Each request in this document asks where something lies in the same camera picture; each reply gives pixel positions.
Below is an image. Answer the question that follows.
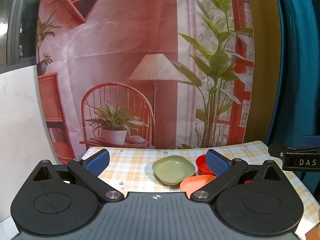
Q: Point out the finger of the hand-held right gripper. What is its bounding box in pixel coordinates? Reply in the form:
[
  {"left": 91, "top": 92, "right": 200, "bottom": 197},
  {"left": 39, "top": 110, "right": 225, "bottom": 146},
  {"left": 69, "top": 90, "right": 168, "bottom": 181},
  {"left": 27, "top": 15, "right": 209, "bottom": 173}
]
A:
[
  {"left": 268, "top": 144, "right": 320, "bottom": 158},
  {"left": 304, "top": 135, "right": 320, "bottom": 147}
]

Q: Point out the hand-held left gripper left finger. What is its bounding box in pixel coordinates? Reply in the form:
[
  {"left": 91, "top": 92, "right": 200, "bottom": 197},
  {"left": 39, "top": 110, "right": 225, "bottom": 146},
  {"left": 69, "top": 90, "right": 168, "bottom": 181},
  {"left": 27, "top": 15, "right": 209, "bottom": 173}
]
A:
[{"left": 32, "top": 149, "right": 125, "bottom": 203}]

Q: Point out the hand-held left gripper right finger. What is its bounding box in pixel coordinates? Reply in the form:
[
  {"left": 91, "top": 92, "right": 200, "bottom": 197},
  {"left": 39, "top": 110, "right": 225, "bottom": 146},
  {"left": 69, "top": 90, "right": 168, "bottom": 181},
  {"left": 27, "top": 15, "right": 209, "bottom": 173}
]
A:
[{"left": 190, "top": 149, "right": 284, "bottom": 203}]

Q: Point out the orange plate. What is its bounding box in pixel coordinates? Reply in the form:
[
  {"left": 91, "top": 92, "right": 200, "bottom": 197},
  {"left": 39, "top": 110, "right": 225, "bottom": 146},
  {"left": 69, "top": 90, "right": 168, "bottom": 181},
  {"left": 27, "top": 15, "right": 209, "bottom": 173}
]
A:
[{"left": 180, "top": 174, "right": 217, "bottom": 193}]

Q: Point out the green square plate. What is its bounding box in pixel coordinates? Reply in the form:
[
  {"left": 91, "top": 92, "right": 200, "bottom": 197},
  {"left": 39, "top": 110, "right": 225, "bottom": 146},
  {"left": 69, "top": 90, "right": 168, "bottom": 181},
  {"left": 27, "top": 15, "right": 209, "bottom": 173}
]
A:
[{"left": 152, "top": 155, "right": 196, "bottom": 187}]

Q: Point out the teal curtain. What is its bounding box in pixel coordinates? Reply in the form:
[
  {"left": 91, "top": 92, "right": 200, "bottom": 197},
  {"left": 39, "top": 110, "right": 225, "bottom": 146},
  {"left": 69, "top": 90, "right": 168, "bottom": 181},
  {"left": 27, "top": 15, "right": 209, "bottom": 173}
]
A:
[{"left": 265, "top": 0, "right": 320, "bottom": 146}]

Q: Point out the printed wall cloth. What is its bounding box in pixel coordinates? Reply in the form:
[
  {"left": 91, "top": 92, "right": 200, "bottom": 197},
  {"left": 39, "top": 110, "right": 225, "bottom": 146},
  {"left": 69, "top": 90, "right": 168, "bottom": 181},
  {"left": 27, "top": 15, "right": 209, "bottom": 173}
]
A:
[{"left": 36, "top": 0, "right": 255, "bottom": 164}]

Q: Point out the dark window frame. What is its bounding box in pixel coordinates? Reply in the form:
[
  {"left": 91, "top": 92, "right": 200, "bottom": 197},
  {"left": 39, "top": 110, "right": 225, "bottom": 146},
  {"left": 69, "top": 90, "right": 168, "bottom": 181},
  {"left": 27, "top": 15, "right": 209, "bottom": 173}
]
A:
[{"left": 0, "top": 0, "right": 44, "bottom": 74}]

